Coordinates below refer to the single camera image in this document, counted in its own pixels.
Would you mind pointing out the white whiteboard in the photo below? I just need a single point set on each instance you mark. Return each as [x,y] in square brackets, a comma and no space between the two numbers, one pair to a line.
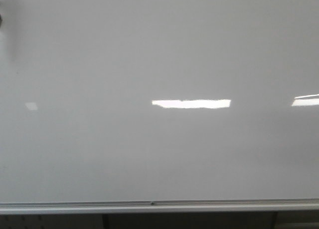
[158,106]

